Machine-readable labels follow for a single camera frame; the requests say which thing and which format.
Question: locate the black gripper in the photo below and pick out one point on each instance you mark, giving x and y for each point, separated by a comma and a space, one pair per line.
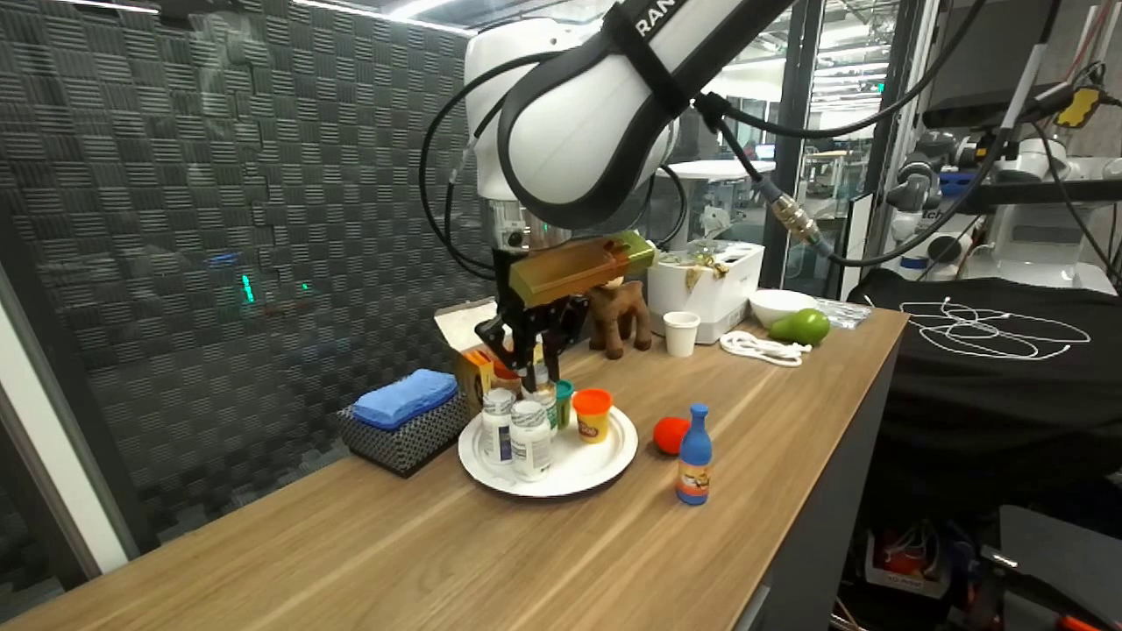
531, 305

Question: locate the white bottle with green label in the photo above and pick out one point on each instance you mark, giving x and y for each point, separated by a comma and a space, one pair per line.
539, 380

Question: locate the small tub with teal lid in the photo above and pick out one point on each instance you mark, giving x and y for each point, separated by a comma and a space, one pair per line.
563, 405

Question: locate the yellow tub with orange lid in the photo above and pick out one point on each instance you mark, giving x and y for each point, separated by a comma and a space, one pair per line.
594, 415

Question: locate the orange ball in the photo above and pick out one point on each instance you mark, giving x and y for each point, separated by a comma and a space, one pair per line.
671, 436

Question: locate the blue toy bottle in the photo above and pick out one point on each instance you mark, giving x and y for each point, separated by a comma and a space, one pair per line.
696, 462

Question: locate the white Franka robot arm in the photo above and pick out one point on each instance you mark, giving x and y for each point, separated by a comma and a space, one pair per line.
583, 129

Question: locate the white paper plate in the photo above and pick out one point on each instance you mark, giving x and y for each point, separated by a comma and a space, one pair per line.
583, 468

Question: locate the open yellow cardboard box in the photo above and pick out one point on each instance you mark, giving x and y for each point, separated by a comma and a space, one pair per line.
474, 364

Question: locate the brown moose plush toy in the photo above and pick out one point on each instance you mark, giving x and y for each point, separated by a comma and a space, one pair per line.
619, 319

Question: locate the blue folded cloth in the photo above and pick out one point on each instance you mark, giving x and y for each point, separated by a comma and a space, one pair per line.
405, 398

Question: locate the white paper cup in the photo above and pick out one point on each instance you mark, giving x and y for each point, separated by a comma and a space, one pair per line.
683, 337

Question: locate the black woven basket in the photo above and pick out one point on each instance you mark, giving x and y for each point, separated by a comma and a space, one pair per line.
405, 443

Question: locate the tan dried scraps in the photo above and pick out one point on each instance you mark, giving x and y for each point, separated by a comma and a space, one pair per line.
704, 268

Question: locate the white bowl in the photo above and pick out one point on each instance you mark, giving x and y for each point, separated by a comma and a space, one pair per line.
730, 305
775, 302

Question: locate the green toy fruit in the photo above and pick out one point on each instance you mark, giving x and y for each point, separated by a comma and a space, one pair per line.
807, 329

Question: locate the white lab machine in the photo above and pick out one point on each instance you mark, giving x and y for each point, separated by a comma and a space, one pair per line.
936, 247

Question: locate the black draped side table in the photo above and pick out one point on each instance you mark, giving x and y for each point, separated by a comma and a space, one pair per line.
993, 408

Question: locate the dark monitor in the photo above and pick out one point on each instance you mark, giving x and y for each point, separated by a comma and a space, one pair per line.
993, 56

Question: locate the amber wrist camera block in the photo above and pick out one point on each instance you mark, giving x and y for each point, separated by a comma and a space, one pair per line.
572, 273

